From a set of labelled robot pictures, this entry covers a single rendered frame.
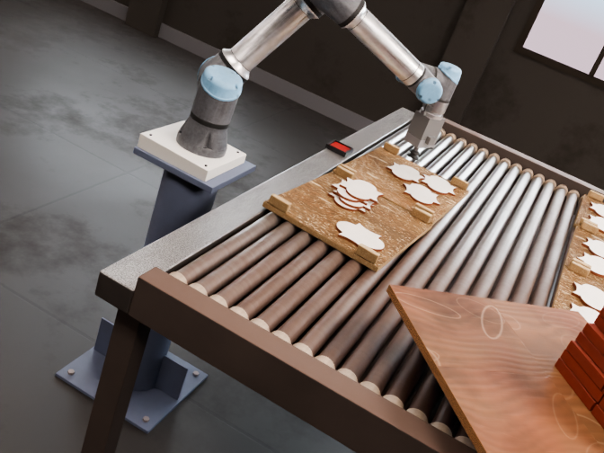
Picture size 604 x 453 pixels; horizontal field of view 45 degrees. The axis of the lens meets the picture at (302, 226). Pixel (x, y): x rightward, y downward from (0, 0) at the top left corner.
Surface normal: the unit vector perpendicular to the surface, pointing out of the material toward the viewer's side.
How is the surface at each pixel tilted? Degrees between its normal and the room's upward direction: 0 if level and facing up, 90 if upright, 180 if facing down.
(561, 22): 90
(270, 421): 0
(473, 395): 0
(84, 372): 0
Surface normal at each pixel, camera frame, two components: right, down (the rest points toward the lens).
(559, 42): -0.40, 0.30
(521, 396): 0.32, -0.84
